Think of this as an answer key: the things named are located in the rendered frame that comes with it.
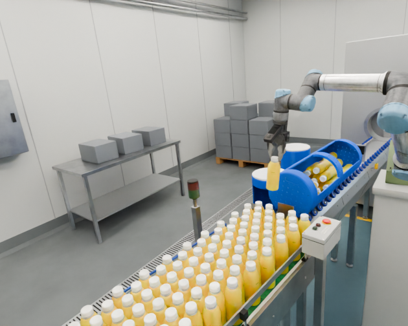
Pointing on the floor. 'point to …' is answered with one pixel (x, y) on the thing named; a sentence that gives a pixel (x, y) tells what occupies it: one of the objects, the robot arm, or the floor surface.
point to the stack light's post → (197, 222)
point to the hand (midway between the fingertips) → (274, 158)
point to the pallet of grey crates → (244, 132)
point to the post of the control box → (319, 292)
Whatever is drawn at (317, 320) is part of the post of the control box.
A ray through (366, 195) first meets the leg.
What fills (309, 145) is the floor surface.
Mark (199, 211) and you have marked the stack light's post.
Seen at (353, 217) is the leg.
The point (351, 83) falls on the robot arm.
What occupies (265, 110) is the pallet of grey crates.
